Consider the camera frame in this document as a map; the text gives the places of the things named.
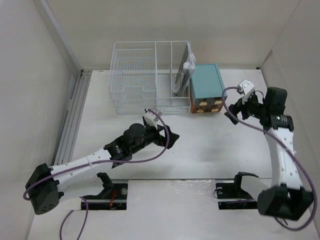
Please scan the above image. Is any grey white booklet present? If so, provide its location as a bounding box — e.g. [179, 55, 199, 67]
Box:
[172, 41, 196, 97]

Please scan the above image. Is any white wire mesh organizer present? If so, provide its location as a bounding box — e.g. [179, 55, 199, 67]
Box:
[109, 41, 191, 115]

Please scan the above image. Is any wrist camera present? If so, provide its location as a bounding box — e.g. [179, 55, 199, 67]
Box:
[142, 108, 162, 129]
[237, 79, 255, 104]

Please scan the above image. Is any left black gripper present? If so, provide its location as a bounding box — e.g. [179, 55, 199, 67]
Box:
[130, 121, 178, 155]

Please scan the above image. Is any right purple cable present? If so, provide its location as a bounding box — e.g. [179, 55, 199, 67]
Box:
[221, 86, 316, 232]

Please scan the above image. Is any teal drawer box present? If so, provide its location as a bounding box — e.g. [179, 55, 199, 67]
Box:
[189, 63, 226, 114]

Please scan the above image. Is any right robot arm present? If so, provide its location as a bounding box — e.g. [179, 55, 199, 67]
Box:
[225, 83, 318, 224]

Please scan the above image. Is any aluminium rail frame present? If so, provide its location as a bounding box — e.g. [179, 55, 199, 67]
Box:
[51, 69, 92, 165]

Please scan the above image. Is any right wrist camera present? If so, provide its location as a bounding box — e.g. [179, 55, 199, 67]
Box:
[237, 79, 255, 104]

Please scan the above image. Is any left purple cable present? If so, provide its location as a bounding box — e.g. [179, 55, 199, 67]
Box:
[22, 107, 173, 240]

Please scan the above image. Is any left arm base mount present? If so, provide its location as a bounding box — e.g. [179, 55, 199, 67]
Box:
[84, 172, 129, 211]

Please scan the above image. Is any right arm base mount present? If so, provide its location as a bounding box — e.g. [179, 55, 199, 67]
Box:
[213, 172, 258, 210]

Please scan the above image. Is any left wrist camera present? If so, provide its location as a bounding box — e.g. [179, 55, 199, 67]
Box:
[142, 108, 162, 129]

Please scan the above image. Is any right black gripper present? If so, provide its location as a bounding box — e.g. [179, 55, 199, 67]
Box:
[224, 90, 269, 125]

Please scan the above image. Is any purple cable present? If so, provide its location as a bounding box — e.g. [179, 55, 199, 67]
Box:
[221, 86, 316, 232]
[22, 107, 173, 240]

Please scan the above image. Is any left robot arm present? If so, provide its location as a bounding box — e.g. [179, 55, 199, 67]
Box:
[22, 116, 180, 215]

